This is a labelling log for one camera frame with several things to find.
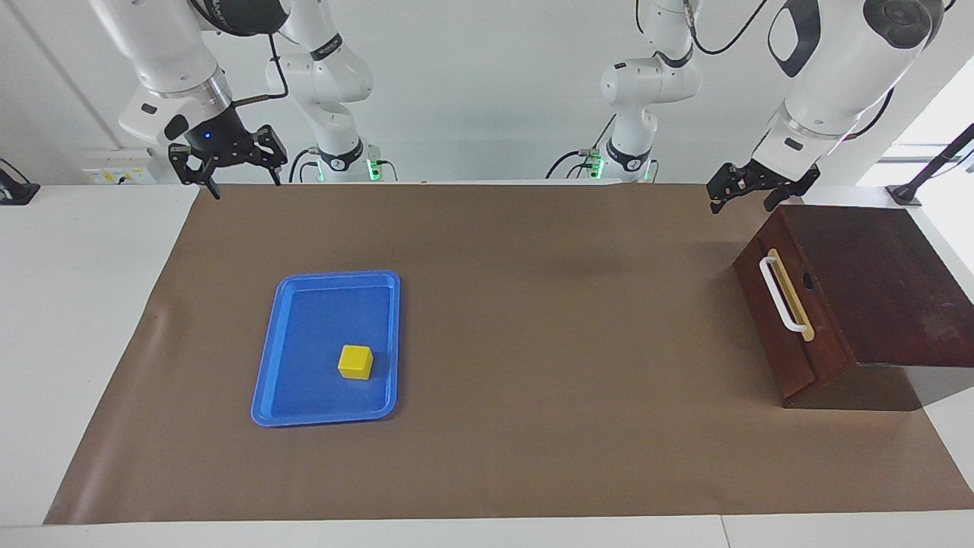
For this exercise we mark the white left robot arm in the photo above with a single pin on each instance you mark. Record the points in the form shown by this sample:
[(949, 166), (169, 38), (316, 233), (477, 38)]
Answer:
[(837, 68)]

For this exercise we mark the black stand base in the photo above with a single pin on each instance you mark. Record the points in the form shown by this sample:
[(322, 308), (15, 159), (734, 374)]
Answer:
[(15, 192)]

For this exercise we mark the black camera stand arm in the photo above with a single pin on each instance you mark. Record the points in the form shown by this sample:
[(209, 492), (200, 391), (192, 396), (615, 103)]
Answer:
[(932, 164)]

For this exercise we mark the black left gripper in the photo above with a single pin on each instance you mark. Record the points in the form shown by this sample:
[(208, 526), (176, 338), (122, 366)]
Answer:
[(776, 179)]

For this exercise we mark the dark wooden drawer cabinet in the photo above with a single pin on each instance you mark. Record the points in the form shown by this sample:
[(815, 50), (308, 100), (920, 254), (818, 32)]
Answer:
[(875, 266)]

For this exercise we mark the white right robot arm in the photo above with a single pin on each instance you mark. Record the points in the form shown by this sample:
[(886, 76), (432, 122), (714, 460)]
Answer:
[(175, 53)]

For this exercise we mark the white wall socket box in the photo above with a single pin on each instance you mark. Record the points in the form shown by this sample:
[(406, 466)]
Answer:
[(118, 169)]

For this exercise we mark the blue plastic tray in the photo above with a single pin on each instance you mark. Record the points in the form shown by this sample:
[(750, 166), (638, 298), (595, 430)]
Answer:
[(319, 320)]

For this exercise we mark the brown paper table mat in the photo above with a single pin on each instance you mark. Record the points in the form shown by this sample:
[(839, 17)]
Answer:
[(533, 342)]

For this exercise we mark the yellow block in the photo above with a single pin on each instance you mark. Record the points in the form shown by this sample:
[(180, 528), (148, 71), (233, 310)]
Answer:
[(355, 363)]

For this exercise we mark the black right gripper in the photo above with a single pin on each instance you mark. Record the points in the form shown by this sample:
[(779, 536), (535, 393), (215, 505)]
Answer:
[(213, 141)]

